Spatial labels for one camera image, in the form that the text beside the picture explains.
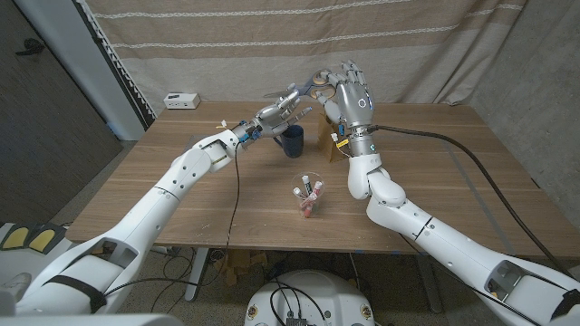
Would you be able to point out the beige striped curtain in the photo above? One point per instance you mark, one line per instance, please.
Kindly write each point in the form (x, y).
(204, 63)

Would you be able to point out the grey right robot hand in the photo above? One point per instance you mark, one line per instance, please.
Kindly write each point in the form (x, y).
(355, 104)

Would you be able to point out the white power strip box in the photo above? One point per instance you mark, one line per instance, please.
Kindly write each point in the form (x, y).
(181, 100)

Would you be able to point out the brown paper bag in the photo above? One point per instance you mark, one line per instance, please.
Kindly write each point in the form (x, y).
(328, 145)

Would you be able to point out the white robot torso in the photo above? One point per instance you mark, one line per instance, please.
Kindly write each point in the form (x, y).
(335, 299)

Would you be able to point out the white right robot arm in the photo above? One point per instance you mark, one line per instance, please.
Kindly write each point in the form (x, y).
(444, 249)

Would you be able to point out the white capped marker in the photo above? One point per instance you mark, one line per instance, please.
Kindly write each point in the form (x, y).
(298, 192)

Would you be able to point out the pile of wooden blocks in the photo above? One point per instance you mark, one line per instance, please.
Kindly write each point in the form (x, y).
(240, 262)

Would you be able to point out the white door frame post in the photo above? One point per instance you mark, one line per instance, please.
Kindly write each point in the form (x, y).
(86, 68)

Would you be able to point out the clear plastic cup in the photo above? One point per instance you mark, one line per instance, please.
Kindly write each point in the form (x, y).
(296, 181)

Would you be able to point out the white marker black band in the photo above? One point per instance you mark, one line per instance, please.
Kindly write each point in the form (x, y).
(306, 185)

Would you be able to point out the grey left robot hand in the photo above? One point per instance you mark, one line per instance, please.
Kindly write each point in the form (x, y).
(272, 118)

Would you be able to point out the white table leg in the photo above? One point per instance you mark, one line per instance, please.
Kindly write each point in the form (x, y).
(197, 276)

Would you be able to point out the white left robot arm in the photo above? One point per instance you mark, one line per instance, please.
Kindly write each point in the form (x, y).
(154, 208)

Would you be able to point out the white marker red cap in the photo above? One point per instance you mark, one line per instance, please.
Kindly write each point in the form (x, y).
(317, 187)

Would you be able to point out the navy blue mug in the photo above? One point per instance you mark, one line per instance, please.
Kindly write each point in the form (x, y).
(294, 145)

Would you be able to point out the grey table leg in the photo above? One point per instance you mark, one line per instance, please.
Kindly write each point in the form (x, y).
(429, 290)

